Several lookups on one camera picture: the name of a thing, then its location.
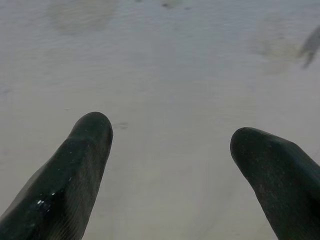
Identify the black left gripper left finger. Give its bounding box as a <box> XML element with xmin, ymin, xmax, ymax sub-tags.
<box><xmin>0</xmin><ymin>111</ymin><xmax>114</xmax><ymax>240</ymax></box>

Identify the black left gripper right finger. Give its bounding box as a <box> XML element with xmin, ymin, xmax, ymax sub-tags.
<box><xmin>230</xmin><ymin>126</ymin><xmax>320</xmax><ymax>240</ymax></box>

